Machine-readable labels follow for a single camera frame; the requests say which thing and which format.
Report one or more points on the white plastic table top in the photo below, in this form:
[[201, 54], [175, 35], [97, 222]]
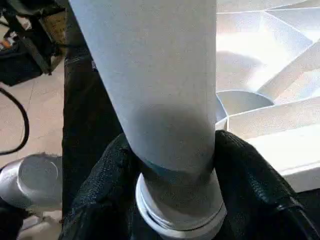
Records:
[[275, 62]]

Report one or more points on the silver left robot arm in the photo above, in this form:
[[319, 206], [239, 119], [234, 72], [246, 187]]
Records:
[[32, 180]]

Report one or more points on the black metal frame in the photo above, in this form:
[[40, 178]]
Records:
[[25, 37]]

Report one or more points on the white plastic table leg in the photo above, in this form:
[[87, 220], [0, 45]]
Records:
[[155, 75]]

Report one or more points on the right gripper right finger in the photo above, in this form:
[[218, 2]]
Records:
[[262, 195]]

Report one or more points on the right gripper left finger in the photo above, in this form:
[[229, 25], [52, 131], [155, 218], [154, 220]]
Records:
[[100, 200]]

